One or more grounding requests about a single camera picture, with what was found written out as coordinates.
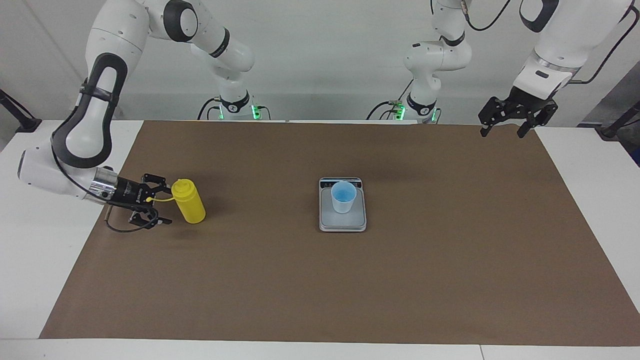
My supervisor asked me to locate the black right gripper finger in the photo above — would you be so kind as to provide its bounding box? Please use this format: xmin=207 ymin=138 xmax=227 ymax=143
xmin=129 ymin=205 xmax=174 ymax=227
xmin=141 ymin=173 xmax=174 ymax=194

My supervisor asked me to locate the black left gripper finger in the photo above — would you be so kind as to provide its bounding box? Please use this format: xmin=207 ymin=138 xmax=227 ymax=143
xmin=517 ymin=101 xmax=558 ymax=139
xmin=478 ymin=97 xmax=510 ymax=137

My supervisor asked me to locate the yellow squeeze bottle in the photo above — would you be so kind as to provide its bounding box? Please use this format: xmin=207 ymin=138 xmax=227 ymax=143
xmin=146 ymin=178 xmax=206 ymax=224

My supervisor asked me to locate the light blue plastic cup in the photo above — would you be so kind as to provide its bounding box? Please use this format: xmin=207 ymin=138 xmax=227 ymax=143
xmin=331 ymin=181 xmax=358 ymax=214

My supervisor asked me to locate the silver digital kitchen scale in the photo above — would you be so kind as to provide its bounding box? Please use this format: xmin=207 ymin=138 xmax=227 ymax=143
xmin=318 ymin=176 xmax=367 ymax=233

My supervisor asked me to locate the black clamp stand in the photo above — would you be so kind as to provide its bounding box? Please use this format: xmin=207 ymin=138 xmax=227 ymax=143
xmin=0 ymin=89 xmax=42 ymax=133
xmin=600 ymin=100 xmax=640 ymax=140

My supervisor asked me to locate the brown paper table mat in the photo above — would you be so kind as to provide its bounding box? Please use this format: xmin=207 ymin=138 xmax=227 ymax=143
xmin=39 ymin=120 xmax=640 ymax=347

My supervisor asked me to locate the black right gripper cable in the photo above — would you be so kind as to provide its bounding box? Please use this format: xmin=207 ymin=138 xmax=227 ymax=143
xmin=50 ymin=90 xmax=161 ymax=234

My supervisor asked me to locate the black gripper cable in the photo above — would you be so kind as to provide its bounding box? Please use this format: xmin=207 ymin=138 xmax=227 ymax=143
xmin=567 ymin=7 xmax=636 ymax=85
xmin=50 ymin=90 xmax=161 ymax=234

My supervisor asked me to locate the black left arm joint cable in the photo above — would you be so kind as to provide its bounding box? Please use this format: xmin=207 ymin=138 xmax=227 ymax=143
xmin=462 ymin=0 xmax=511 ymax=31

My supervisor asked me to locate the black right arm base cable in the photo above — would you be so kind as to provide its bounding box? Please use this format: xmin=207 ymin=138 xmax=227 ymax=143
xmin=197 ymin=96 xmax=223 ymax=121

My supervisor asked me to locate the black arm base cable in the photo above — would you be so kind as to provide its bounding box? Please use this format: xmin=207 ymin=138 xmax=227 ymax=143
xmin=197 ymin=96 xmax=223 ymax=121
xmin=366 ymin=77 xmax=416 ymax=121

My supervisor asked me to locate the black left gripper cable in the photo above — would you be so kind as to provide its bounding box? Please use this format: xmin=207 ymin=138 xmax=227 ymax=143
xmin=567 ymin=7 xmax=636 ymax=85

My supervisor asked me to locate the black left arm base cable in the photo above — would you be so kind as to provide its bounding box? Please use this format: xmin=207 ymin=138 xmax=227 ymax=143
xmin=366 ymin=77 xmax=416 ymax=121

